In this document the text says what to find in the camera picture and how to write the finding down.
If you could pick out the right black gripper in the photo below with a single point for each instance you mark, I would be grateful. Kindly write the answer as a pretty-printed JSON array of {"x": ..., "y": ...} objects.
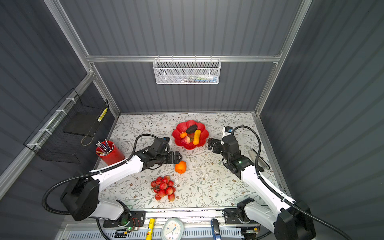
[{"x": 218, "y": 144}]

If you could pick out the red pencil cup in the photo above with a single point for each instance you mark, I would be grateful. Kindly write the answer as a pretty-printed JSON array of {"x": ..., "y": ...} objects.
[{"x": 109, "y": 152}]

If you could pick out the black wire basket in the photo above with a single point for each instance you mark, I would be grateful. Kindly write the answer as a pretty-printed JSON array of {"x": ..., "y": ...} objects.
[{"x": 66, "y": 135}]

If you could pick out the fake yellow corn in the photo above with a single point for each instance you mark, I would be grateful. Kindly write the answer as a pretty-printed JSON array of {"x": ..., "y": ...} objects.
[{"x": 196, "y": 140}]

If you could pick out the white round clock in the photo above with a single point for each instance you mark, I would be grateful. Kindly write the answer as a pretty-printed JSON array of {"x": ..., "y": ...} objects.
[{"x": 173, "y": 229}]

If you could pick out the small fake orange tangerine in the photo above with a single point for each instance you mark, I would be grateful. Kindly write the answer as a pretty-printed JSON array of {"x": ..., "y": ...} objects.
[{"x": 183, "y": 135}]

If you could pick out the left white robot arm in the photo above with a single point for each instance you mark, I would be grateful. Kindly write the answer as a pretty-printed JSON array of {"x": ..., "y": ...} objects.
[{"x": 81, "y": 196}]

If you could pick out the yellow marker in basket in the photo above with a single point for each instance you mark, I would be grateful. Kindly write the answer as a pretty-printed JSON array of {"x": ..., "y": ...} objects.
[{"x": 102, "y": 115}]

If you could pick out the fake red peach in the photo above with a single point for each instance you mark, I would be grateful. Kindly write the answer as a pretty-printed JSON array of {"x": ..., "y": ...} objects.
[{"x": 186, "y": 140}]

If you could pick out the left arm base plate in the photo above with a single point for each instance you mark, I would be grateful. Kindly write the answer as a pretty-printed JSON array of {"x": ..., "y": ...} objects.
[{"x": 133, "y": 219}]

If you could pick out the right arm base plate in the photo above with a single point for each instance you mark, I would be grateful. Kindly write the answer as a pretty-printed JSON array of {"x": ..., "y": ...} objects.
[{"x": 231, "y": 217}]

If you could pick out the grey metal strip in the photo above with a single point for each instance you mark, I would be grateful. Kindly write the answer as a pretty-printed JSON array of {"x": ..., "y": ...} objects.
[{"x": 262, "y": 164}]

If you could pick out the white mesh wall basket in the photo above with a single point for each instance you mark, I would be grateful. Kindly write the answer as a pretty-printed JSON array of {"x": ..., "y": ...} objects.
[{"x": 166, "y": 71}]

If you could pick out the red flower-shaped fruit bowl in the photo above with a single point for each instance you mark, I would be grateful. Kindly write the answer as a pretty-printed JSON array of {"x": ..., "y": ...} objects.
[{"x": 182, "y": 127}]

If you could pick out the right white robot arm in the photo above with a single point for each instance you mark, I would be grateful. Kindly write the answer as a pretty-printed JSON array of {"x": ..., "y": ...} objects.
[{"x": 285, "y": 218}]

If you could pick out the fake dark avocado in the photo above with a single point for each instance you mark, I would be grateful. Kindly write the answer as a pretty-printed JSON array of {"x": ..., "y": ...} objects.
[{"x": 192, "y": 129}]

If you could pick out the floral table mat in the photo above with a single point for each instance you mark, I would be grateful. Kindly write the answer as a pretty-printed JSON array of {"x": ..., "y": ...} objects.
[{"x": 206, "y": 182}]

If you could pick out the pens in white basket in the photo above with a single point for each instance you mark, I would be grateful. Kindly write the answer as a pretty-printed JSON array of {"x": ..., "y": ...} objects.
[{"x": 198, "y": 79}]

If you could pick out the fake red grape bunch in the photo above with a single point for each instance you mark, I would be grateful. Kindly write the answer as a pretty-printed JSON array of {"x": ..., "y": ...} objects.
[{"x": 164, "y": 188}]

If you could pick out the blue handled tool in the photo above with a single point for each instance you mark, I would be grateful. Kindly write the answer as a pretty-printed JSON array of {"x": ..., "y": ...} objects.
[{"x": 216, "y": 229}]

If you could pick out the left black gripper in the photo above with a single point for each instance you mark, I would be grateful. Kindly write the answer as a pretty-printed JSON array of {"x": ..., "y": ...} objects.
[{"x": 177, "y": 158}]

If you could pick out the yellow glue stick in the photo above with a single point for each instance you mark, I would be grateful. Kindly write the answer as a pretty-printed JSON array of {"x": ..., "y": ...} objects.
[{"x": 150, "y": 230}]

